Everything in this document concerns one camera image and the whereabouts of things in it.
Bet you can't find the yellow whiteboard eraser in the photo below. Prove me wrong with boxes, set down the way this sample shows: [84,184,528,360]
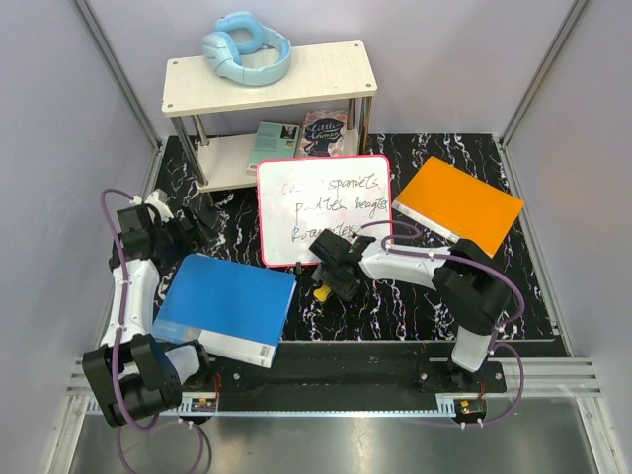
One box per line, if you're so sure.
[313,284,332,302]

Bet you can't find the pink framed whiteboard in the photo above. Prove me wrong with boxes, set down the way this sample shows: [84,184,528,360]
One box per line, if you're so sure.
[257,155,392,268]

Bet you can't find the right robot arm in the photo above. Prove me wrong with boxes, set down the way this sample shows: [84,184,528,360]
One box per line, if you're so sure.
[309,230,514,392]

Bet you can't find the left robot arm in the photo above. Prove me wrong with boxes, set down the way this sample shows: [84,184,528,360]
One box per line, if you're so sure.
[82,198,213,427]

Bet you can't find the blue binder folder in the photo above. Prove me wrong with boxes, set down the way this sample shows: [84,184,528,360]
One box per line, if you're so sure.
[152,254,296,368]

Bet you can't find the Little Women book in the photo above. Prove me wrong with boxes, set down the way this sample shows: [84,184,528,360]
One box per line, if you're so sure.
[295,109,348,158]

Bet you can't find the teal book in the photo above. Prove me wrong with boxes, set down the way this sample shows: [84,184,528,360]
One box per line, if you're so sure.
[246,121,300,176]

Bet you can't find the orange folder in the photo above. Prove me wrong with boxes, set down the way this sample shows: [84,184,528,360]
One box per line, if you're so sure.
[392,157,524,257]

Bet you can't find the white two-tier shelf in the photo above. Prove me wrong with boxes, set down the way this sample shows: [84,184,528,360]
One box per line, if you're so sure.
[162,38,377,192]

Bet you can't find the light blue headphones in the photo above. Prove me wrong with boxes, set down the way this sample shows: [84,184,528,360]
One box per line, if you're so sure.
[201,11,292,87]

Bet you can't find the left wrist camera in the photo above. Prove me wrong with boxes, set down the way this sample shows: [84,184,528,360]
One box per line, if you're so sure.
[144,189,171,213]

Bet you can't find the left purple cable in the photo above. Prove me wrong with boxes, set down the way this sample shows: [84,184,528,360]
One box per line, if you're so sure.
[100,187,213,473]

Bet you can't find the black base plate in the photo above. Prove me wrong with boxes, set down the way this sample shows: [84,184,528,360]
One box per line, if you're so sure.
[184,342,507,394]

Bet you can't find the aluminium front rail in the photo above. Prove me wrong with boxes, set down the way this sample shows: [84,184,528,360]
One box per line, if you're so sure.
[66,357,603,419]

